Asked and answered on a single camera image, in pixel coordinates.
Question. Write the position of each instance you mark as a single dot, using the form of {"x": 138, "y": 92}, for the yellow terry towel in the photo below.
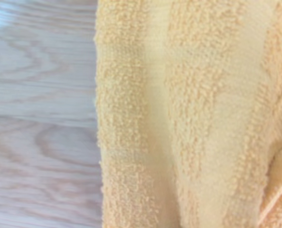
{"x": 193, "y": 114}

